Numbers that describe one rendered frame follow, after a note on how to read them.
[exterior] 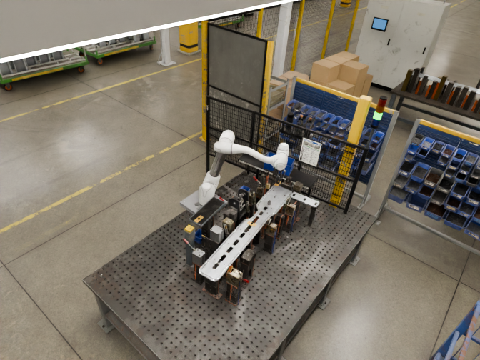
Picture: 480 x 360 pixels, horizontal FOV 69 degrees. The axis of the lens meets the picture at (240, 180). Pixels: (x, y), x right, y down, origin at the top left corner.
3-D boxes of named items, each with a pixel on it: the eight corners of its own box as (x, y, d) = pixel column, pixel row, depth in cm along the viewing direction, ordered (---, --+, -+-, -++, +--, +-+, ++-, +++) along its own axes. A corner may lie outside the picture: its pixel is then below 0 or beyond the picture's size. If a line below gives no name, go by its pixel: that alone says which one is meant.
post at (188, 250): (191, 268, 315) (190, 234, 288) (184, 264, 318) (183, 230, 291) (196, 262, 320) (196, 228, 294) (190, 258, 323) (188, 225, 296)
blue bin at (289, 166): (288, 176, 379) (291, 166, 371) (263, 168, 388) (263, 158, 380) (293, 168, 392) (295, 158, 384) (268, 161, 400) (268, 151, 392)
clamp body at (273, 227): (271, 256, 332) (276, 230, 311) (260, 250, 337) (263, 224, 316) (276, 249, 339) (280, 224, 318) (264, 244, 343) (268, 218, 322)
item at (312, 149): (316, 168, 375) (323, 143, 356) (297, 161, 384) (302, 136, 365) (317, 166, 376) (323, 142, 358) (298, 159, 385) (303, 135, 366)
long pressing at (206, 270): (218, 285, 269) (218, 283, 268) (195, 271, 278) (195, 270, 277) (293, 192, 365) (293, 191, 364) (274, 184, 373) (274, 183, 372)
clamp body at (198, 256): (201, 286, 300) (200, 259, 278) (190, 280, 305) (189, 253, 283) (207, 278, 307) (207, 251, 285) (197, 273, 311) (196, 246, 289)
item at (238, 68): (264, 166, 569) (281, 40, 448) (259, 170, 561) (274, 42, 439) (205, 136, 633) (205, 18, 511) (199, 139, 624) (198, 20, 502)
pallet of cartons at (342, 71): (336, 126, 697) (349, 74, 633) (303, 111, 738) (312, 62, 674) (363, 108, 770) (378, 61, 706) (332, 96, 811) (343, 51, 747)
